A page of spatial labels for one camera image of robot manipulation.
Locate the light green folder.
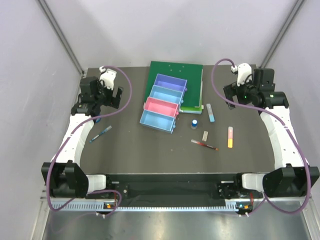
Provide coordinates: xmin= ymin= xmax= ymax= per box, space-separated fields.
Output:
xmin=179 ymin=81 xmax=204 ymax=115

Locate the dark green binder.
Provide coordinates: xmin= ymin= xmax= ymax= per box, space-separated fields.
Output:
xmin=144 ymin=61 xmax=204 ymax=108

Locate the light blue tray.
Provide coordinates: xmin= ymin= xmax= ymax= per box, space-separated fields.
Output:
xmin=139 ymin=110 xmax=176 ymax=134
xmin=149 ymin=85 xmax=184 ymax=105

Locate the purple plastic tray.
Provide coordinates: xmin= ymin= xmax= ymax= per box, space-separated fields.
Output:
xmin=154 ymin=73 xmax=188 ymax=92

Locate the pink plastic tray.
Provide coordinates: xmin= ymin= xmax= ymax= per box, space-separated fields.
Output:
xmin=143 ymin=97 xmax=179 ymax=118

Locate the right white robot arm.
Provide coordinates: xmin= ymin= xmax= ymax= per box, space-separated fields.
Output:
xmin=223 ymin=63 xmax=307 ymax=198

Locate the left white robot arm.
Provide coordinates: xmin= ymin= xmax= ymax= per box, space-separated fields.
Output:
xmin=41 ymin=68 xmax=123 ymax=199

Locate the blue grey eraser stick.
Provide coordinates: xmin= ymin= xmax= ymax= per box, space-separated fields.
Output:
xmin=206 ymin=103 xmax=215 ymax=123

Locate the blue pen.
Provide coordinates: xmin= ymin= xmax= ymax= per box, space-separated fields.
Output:
xmin=89 ymin=125 xmax=112 ymax=143

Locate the small grey eraser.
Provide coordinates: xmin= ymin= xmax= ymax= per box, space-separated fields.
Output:
xmin=202 ymin=131 xmax=209 ymax=142

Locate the blue cap bottle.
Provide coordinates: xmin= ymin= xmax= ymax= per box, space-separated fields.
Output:
xmin=191 ymin=119 xmax=198 ymax=129

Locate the red pen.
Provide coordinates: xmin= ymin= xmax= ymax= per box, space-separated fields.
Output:
xmin=191 ymin=139 xmax=219 ymax=151

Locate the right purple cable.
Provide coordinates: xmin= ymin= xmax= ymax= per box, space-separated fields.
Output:
xmin=211 ymin=58 xmax=312 ymax=218

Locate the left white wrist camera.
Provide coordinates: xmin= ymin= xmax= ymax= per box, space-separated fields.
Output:
xmin=99 ymin=66 xmax=117 ymax=90

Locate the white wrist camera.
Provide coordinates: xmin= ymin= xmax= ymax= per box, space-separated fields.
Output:
xmin=230 ymin=63 xmax=253 ymax=87
xmin=99 ymin=66 xmax=117 ymax=90

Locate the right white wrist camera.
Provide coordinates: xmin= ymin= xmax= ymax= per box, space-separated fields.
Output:
xmin=230 ymin=63 xmax=253 ymax=87

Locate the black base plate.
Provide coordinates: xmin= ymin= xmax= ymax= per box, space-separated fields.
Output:
xmin=106 ymin=173 xmax=263 ymax=208

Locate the grey cable duct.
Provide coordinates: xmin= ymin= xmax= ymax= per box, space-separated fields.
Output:
xmin=49 ymin=199 xmax=253 ymax=213

